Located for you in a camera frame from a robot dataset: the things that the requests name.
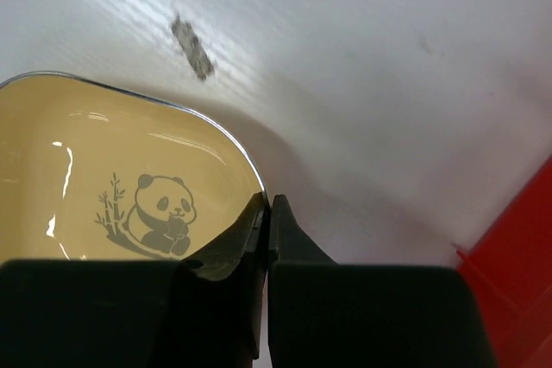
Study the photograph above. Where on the yellow square panda plate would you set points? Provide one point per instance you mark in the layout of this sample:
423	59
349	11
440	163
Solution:
92	172

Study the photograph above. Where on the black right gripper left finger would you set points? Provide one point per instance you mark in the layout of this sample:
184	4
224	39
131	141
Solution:
202	311

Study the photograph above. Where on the red plastic bin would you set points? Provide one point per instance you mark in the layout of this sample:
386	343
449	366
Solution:
509	272

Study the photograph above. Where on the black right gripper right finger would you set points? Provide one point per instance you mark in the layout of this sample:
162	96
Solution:
323	314

